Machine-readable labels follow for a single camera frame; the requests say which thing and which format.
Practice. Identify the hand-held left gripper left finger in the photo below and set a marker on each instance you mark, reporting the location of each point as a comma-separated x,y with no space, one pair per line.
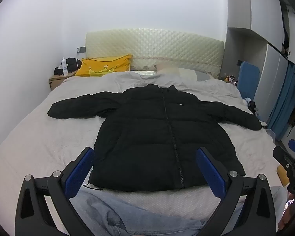
80,169

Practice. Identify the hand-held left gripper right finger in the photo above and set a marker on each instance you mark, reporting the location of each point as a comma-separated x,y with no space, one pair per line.
210,170

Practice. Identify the black puffer jacket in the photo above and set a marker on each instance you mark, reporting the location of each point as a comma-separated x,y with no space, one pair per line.
142,132

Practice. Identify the person's right hand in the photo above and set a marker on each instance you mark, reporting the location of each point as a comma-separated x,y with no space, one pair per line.
286,217

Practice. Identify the yellow object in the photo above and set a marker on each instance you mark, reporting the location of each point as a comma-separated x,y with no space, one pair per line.
282,175

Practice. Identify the blue curtain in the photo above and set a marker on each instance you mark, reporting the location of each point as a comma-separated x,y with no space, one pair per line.
282,98

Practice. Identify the bed with grey sheet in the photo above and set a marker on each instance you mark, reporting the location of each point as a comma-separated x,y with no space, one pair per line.
39,132

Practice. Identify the person's blue jeans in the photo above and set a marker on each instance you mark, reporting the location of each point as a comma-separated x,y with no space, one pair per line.
142,216

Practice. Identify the blue padded board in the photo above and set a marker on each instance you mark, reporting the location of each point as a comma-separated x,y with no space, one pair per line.
248,78

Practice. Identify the wooden nightstand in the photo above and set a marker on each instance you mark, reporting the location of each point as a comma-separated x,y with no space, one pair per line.
55,81

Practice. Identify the group of small bottles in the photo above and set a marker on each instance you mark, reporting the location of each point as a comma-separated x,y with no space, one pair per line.
229,79

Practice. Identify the grey pillow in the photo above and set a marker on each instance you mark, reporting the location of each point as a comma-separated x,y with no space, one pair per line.
199,75

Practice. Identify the white bottle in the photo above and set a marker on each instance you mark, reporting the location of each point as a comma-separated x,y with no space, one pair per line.
64,67

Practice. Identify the yellow pillow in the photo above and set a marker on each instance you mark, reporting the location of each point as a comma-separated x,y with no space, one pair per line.
100,66

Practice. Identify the black bag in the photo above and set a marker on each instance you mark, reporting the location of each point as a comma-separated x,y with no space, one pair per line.
72,64

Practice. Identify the white wardrobe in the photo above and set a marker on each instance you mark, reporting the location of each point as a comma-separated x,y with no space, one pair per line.
260,17

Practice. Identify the cream padded headboard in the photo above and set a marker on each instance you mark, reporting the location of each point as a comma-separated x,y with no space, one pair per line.
152,46

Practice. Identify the wall socket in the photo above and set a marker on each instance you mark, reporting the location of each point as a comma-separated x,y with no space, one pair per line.
81,50

